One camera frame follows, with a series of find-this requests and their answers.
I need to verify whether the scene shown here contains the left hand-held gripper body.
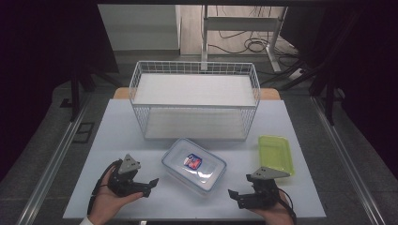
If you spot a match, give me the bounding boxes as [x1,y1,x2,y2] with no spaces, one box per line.
[107,153,150,198]

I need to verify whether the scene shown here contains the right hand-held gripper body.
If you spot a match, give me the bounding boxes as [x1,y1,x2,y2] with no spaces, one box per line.
[246,166,291,210]

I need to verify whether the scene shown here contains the yellow-green plastic lid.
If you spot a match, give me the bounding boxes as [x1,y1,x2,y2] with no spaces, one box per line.
[257,134,296,177]

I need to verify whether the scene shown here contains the clear lidded food container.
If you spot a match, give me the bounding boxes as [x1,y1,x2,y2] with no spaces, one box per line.
[161,137,228,197]

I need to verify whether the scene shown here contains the white wire shelf rack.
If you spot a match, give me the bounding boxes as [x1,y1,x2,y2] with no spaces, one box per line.
[129,60,262,142]

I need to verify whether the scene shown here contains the person's right hand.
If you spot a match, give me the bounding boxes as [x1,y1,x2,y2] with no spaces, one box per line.
[250,190,296,225]

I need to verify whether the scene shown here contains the person's left hand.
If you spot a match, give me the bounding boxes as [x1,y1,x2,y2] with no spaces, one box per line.
[88,172,145,225]

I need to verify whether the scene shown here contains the white table cover sheet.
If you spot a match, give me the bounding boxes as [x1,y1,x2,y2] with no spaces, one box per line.
[62,98,328,220]

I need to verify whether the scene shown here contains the black metal stand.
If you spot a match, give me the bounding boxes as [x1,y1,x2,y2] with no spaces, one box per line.
[259,57,346,127]
[59,60,124,123]

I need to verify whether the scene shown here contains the white power strip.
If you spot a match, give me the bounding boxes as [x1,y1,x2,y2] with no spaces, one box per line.
[287,68,306,81]

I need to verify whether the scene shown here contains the left hand-held gripper black cable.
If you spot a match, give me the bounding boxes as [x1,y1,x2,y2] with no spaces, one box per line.
[86,158,124,216]

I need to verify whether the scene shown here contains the hand-held gripper black cable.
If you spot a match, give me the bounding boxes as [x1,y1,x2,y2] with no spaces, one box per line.
[86,158,124,216]
[276,187,298,225]

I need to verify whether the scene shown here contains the right hand-held gripper black cable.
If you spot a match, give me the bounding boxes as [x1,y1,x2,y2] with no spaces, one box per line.
[276,187,298,225]

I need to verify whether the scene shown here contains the black rectangular floor frame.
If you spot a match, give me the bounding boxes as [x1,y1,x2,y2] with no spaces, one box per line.
[71,122,96,144]

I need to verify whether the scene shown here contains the aluminium floor rail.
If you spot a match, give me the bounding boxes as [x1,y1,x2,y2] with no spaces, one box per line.
[15,93,92,225]
[309,95,388,225]

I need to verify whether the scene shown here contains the black cables on floor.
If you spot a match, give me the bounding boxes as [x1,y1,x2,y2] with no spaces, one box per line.
[207,5,302,68]

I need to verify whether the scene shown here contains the white metal desk frame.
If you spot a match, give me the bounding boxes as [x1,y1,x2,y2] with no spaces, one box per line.
[200,4,289,74]

